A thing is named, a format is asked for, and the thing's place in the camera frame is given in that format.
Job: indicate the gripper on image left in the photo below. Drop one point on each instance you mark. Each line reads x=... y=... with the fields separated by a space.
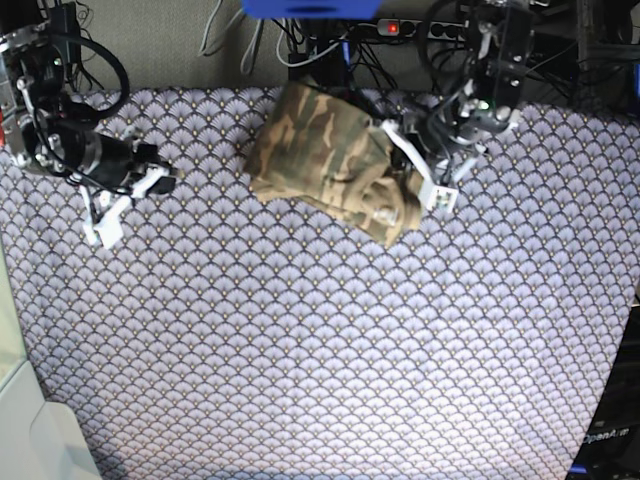
x=113 y=169

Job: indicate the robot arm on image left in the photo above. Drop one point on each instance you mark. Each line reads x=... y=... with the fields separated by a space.
x=47 y=133

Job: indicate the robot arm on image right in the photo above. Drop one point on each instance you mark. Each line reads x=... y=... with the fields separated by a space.
x=480 y=97

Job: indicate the black box under table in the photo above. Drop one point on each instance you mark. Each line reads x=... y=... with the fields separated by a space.
x=328 y=71

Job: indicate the white plastic bin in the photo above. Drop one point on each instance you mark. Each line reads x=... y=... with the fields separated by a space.
x=39 y=439

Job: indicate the black power strip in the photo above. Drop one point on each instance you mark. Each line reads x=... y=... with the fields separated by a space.
x=410 y=29

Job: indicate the blue plastic mount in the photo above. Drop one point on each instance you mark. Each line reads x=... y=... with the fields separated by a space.
x=311 y=9

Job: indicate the black OpenArm case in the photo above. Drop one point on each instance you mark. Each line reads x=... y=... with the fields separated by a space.
x=610 y=448

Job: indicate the camouflage T-shirt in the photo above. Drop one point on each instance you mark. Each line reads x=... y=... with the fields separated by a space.
x=331 y=154

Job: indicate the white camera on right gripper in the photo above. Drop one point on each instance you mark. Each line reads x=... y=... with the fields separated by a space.
x=108 y=232

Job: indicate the purple fan-pattern tablecloth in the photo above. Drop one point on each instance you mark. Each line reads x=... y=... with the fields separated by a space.
x=229 y=338

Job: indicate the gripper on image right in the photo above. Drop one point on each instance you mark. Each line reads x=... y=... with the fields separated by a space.
x=428 y=148

